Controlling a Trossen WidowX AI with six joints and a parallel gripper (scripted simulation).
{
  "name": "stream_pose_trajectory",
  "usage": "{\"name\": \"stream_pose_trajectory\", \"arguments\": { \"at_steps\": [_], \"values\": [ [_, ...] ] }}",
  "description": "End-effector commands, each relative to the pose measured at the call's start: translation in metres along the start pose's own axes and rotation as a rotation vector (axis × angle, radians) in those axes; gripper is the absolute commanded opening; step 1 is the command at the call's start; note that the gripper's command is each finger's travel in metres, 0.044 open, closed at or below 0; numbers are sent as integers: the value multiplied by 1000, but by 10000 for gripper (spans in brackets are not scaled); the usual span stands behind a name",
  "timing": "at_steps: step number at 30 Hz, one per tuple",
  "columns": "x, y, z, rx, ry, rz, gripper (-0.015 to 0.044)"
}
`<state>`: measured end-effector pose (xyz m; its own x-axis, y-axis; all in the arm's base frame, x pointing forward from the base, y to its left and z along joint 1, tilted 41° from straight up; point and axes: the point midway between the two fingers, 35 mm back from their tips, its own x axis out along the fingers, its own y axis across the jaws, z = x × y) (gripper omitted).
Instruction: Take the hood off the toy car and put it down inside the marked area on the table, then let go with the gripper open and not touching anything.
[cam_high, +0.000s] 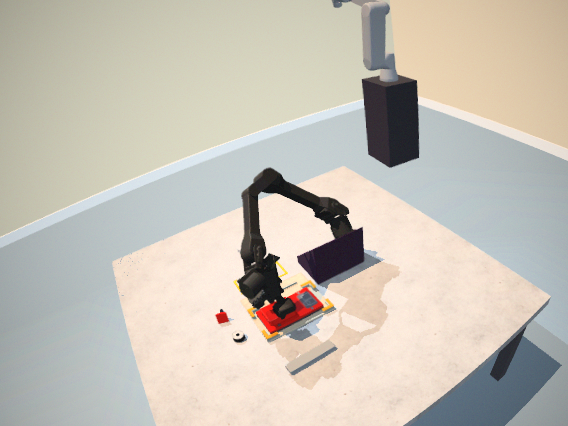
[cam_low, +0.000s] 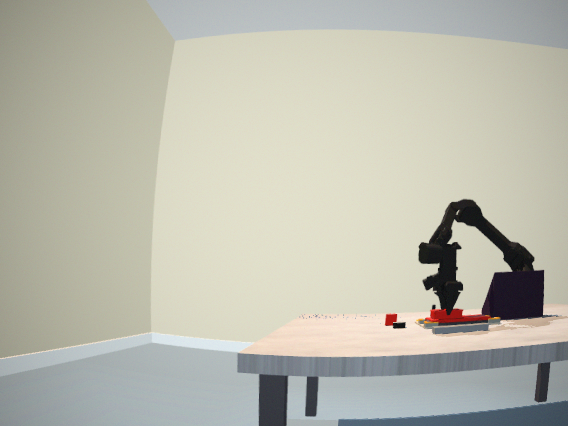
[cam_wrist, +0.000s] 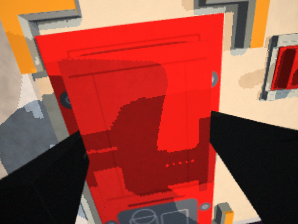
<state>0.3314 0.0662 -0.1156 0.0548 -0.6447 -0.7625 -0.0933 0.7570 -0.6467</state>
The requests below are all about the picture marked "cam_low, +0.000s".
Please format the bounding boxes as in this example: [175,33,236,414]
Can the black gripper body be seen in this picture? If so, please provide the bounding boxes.
[433,263,463,293]

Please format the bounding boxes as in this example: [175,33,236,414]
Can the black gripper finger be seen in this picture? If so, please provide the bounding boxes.
[441,292,461,315]
[434,292,446,310]

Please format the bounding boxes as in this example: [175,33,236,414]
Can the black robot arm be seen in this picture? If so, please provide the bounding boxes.
[418,199,534,291]

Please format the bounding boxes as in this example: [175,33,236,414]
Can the white flat bar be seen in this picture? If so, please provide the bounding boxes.
[432,323,489,334]

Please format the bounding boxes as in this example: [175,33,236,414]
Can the small red block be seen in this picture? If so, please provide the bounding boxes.
[385,314,397,326]

